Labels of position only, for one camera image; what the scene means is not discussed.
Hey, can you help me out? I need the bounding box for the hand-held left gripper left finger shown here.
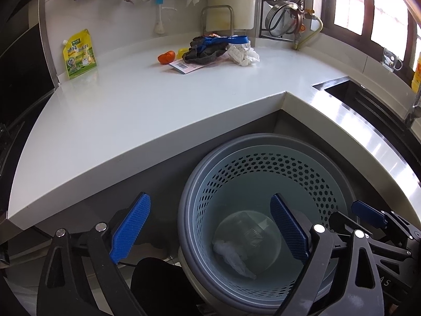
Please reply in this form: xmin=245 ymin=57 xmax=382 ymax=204
xmin=36 ymin=192 xmax=152 ymax=316

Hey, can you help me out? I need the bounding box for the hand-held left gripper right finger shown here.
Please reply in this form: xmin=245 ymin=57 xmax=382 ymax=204
xmin=270 ymin=193 xmax=387 ymax=316

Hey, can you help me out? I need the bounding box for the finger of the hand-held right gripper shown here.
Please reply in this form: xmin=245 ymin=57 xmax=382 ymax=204
xmin=329 ymin=211 xmax=409 ymax=261
xmin=350 ymin=200 xmax=419 ymax=238

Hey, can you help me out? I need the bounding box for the grey blue perforated trash bin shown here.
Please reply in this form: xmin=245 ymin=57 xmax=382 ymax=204
xmin=178 ymin=133 xmax=357 ymax=314

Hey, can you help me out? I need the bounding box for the pink white barcode card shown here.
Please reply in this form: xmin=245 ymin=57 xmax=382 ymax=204
xmin=169 ymin=60 xmax=202 ymax=75

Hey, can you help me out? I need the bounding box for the white tissue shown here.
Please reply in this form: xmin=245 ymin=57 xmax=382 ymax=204
xmin=225 ymin=44 xmax=260 ymax=67

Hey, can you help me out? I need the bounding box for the dark grey cloth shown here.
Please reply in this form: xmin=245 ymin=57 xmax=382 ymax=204
xmin=182 ymin=36 xmax=227 ymax=65

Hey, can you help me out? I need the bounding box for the blue plastic strip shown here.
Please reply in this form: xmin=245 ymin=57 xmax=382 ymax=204
xmin=201 ymin=35 xmax=249 ymax=48

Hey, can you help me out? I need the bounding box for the crumpled clear plastic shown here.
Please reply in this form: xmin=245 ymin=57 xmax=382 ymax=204
xmin=212 ymin=239 xmax=258 ymax=280

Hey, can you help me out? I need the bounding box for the black kitchen sink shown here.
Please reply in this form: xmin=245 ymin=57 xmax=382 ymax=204
xmin=312 ymin=76 xmax=421 ymax=178

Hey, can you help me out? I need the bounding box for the yellow bottle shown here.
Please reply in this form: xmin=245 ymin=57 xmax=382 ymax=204
xmin=411 ymin=61 xmax=421 ymax=93

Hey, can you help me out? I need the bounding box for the clear printed cup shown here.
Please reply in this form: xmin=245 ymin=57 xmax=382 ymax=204
xmin=382 ymin=48 xmax=403 ymax=72

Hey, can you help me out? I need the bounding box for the yellow green spout pouch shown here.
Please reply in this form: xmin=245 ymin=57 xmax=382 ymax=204
xmin=61 ymin=29 xmax=98 ymax=80

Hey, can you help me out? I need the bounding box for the black range hood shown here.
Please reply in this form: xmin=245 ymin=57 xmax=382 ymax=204
xmin=0 ymin=0 xmax=56 ymax=139

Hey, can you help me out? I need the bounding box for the white blue bottle brush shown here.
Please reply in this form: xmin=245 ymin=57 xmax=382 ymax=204
xmin=154 ymin=0 xmax=166 ymax=34

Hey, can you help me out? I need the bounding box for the brown framed window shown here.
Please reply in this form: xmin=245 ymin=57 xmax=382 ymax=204
xmin=320 ymin=0 xmax=421 ymax=73

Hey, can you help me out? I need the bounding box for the glass pot lid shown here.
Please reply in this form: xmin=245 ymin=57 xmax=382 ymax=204
xmin=265 ymin=2 xmax=308 ymax=37

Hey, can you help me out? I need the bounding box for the metal cutting board rack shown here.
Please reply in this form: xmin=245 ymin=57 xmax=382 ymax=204
xmin=201 ymin=5 xmax=235 ymax=37

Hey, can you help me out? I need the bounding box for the white cutting board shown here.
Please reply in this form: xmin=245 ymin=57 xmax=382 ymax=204
xmin=209 ymin=0 xmax=256 ymax=30

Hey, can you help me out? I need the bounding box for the gas valve with hose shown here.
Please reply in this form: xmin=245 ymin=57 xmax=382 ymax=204
xmin=294 ymin=7 xmax=324 ymax=51

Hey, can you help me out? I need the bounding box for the black wire lid rack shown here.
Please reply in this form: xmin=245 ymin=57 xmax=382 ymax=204
xmin=259 ymin=0 xmax=297 ymax=42

